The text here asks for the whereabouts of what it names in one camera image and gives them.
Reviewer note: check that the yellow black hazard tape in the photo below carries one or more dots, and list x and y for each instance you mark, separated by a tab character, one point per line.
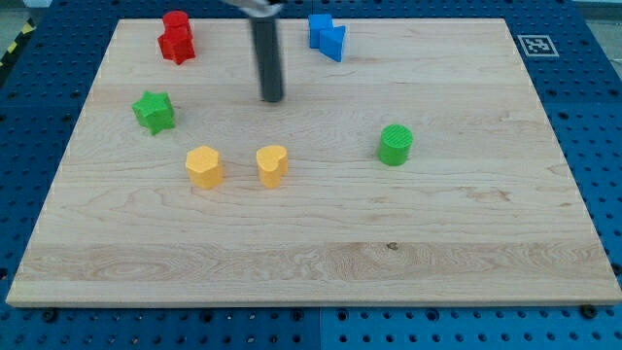
15	49

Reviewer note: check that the light wooden board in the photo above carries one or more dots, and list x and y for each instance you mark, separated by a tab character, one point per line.
484	212

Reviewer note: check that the yellow heart block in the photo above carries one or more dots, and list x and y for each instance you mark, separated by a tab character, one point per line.
273	165

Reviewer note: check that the white fiducial marker tag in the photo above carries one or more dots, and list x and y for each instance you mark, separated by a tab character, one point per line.
535	45

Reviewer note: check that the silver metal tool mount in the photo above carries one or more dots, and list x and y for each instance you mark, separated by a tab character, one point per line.
257	8

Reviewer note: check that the blue triangle block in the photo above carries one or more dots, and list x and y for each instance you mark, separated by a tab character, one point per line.
331	42

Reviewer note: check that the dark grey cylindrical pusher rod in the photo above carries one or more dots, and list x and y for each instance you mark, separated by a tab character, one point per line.
268	58

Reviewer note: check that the green star block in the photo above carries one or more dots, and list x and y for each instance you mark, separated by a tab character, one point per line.
154	111

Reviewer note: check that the red star block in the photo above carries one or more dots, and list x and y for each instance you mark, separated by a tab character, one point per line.
176	44

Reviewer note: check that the red cylinder block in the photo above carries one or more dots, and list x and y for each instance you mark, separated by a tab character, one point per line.
176	20

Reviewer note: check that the yellow hexagon block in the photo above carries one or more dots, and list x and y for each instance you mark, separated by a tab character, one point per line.
204	167

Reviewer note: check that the green cylinder block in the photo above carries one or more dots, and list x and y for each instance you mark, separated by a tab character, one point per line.
395	144

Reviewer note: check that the blue cube block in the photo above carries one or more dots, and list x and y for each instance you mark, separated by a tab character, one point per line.
317	23

